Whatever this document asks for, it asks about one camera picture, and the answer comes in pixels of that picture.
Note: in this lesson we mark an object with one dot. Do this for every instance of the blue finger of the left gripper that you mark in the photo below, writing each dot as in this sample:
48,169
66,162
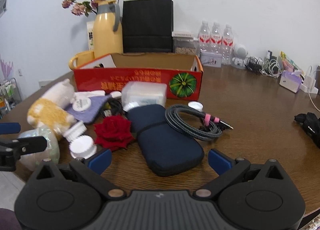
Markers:
29,145
9,128

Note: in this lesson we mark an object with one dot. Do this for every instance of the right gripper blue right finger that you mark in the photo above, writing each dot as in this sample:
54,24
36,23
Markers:
219,162

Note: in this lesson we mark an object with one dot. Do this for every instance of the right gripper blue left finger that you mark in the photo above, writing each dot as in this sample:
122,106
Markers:
100,161

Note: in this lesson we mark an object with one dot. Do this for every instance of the white round jar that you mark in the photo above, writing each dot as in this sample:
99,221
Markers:
83,147

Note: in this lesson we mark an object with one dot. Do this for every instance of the red artificial rose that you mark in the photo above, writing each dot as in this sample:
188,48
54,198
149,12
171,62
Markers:
113,133

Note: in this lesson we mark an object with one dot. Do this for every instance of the white ribbed bottle cap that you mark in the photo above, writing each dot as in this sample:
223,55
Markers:
75,131

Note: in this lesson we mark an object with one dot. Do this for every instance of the yellow white plush toy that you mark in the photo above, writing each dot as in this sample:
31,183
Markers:
49,109

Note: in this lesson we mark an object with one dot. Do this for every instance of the purple cloth pouch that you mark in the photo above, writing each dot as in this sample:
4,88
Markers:
90,114

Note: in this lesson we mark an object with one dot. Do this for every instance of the navy blue zip pouch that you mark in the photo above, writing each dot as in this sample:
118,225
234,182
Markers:
167,152

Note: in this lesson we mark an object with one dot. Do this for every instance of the white round lid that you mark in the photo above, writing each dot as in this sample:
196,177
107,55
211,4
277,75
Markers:
81,104

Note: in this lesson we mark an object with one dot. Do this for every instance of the small white cup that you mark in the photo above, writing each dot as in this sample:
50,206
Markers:
196,105

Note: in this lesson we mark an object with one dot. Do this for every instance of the red cardboard pumpkin box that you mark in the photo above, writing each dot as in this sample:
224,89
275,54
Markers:
181,73

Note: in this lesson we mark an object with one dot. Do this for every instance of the black folded umbrella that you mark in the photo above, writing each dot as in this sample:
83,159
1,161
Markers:
311,126

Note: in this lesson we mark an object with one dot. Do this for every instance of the decorated tin box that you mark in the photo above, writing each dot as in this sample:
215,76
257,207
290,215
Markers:
211,59

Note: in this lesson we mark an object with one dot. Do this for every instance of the purple tissue box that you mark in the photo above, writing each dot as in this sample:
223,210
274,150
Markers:
291,80

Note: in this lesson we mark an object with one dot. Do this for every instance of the white robot figurine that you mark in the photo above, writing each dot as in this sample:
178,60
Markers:
239,56

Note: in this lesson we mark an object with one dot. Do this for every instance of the right water bottle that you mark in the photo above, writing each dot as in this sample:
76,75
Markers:
227,44

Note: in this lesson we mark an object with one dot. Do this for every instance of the water bottle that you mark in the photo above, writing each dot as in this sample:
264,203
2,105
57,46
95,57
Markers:
204,37
216,38
227,44

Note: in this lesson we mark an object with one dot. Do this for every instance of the white power adapter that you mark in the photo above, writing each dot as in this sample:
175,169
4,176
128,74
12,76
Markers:
309,83

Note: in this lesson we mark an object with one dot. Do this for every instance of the colourful snack packets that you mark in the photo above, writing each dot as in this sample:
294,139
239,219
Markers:
288,64

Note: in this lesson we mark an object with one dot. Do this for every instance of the clear container with nuts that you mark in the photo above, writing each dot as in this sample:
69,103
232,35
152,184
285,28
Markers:
185,46

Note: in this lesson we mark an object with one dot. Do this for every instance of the middle water bottle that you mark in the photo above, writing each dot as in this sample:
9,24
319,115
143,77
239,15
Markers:
216,38

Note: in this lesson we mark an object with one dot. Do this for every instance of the left water bottle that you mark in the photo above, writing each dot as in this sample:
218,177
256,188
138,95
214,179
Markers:
204,37

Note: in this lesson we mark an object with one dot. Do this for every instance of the yellow thermos jug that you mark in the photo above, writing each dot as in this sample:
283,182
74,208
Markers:
107,29

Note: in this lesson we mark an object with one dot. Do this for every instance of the white flat box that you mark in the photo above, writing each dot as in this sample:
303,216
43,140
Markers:
179,34

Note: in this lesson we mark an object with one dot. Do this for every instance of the black paper bag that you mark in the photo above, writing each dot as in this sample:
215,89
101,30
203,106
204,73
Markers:
147,26

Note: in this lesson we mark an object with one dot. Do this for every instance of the wire storage rack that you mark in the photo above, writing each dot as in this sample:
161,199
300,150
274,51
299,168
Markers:
10,96

